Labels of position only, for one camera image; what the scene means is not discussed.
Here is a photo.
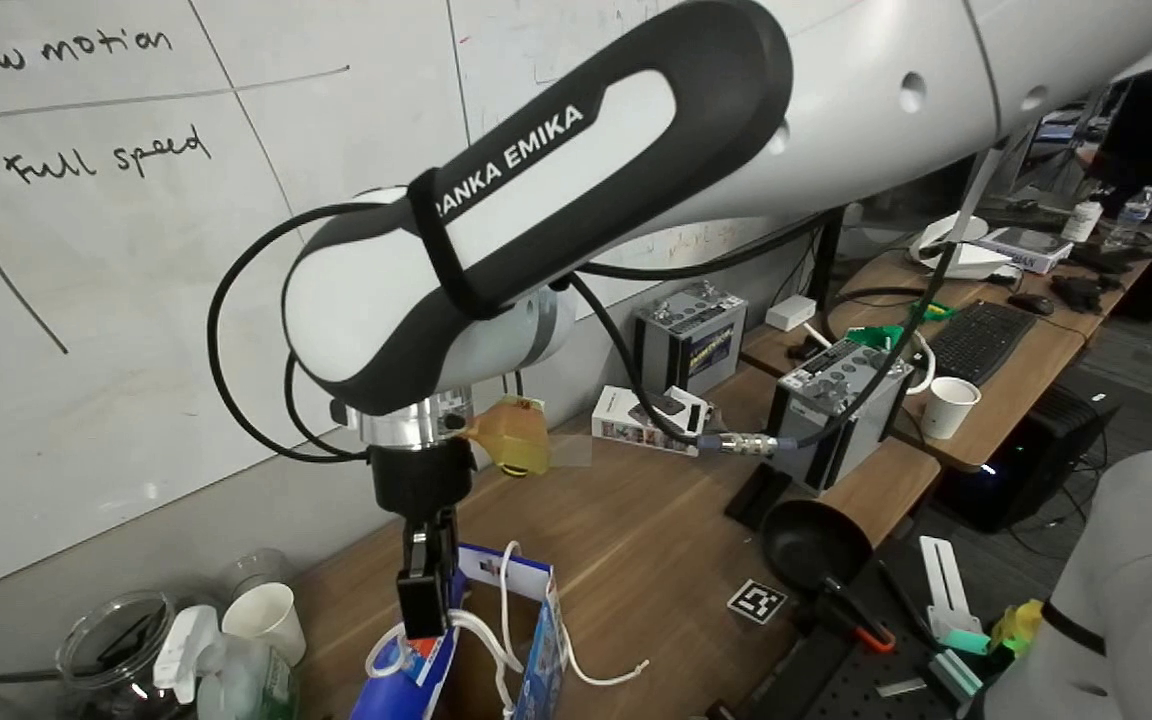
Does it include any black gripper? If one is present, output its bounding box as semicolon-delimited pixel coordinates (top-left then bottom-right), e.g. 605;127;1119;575
368;435;481;644

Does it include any thin long white rope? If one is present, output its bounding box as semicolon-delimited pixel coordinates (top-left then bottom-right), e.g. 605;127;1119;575
449;536;656;716

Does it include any blue snack variety box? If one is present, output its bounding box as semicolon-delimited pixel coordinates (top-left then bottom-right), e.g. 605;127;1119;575
348;536;577;720

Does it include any white product box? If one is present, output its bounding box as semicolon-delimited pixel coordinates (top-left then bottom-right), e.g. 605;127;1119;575
583;378;721;462

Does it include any black white fiducial tag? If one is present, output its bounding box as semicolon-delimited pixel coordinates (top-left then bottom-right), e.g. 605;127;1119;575
723;572;797;630

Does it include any clear glass jar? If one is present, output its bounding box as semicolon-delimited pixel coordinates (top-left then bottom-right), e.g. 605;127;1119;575
51;586;184;720

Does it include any black flat mat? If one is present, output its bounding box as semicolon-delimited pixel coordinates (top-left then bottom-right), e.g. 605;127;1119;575
721;462;797;528

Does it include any black round pan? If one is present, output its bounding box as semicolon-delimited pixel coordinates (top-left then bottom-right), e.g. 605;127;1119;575
757;497;878;601

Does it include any black perforated breadboard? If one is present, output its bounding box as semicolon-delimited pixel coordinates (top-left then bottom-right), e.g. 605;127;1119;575
705;525;1054;720

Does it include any grey appliance with foil knobs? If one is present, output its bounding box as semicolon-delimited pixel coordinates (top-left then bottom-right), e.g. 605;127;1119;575
765;337;919;497

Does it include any white power adapter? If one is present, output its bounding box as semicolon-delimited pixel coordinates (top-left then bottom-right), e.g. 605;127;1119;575
759;291;823;337

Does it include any grey metal bar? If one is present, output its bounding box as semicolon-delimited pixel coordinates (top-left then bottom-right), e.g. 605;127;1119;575
874;673;937;705

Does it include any black monitor stand pole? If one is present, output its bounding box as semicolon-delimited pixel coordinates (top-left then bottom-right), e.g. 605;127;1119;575
807;212;848;312

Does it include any green plastic part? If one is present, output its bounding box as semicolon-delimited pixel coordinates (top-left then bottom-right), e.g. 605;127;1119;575
853;321;916;360
905;294;960;333

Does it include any white and green tool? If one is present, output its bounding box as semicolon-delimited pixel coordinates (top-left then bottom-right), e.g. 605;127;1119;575
916;532;988;644

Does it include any teal plastic block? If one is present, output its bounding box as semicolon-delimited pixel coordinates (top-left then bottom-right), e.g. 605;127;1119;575
923;652;988;709
932;623;995;663

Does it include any yellow green plastic object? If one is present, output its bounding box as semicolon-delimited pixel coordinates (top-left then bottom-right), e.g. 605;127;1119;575
993;595;1056;660

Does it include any black keyboard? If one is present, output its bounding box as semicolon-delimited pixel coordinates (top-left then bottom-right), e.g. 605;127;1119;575
930;301;1043;392

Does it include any black computer tower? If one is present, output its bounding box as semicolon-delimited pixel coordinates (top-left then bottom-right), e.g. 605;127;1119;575
932;382;1119;536

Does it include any white curved desk device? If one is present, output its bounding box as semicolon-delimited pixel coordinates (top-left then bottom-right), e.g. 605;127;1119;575
907;209;1025;284

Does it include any white plastic bottle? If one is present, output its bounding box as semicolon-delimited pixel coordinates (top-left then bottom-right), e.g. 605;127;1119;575
1112;180;1152;246

